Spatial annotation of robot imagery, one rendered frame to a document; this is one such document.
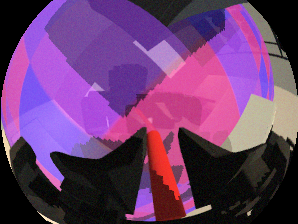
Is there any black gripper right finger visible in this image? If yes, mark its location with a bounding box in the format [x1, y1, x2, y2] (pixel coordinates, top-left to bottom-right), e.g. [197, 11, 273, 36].
[177, 127, 266, 209]

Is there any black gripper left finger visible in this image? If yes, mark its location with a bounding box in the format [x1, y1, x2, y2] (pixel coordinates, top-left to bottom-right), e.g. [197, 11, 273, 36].
[49, 127, 148, 214]

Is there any red peg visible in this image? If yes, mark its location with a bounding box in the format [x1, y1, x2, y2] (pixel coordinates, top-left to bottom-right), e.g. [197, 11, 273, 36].
[146, 131, 186, 221]

